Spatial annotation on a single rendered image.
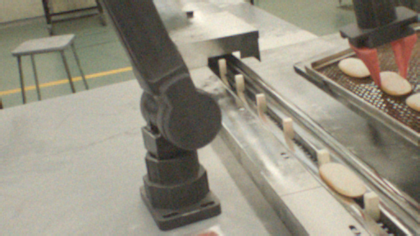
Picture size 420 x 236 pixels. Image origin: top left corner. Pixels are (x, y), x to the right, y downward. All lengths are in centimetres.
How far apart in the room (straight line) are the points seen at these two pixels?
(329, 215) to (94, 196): 38
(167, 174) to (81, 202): 17
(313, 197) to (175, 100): 20
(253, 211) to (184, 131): 14
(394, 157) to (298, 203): 24
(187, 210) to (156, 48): 21
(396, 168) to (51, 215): 49
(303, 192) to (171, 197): 17
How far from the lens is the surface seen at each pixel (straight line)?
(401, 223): 74
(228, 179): 94
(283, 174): 83
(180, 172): 83
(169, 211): 84
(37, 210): 97
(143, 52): 78
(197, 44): 136
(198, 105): 79
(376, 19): 95
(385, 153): 97
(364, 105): 95
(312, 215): 73
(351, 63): 111
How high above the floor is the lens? 122
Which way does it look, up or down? 20 degrees down
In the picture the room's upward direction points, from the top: 8 degrees counter-clockwise
